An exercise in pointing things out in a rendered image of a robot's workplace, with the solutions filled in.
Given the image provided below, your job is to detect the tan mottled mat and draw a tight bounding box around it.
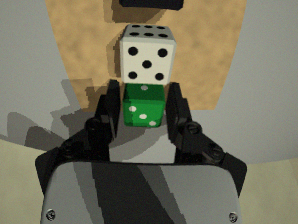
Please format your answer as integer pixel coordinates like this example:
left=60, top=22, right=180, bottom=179
left=45, top=0, right=247, bottom=112

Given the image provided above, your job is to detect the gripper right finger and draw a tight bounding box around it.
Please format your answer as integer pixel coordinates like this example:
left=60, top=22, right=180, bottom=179
left=165, top=83, right=247, bottom=198

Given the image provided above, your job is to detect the white die with black pips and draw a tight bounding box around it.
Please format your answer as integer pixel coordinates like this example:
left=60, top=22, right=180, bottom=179
left=120, top=24, right=177, bottom=85

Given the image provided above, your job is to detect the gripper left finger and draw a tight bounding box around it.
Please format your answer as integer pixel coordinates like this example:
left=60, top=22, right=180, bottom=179
left=35, top=80, right=121, bottom=195

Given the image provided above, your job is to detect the green die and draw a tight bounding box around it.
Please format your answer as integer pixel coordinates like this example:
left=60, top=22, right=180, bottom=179
left=123, top=83, right=165, bottom=127

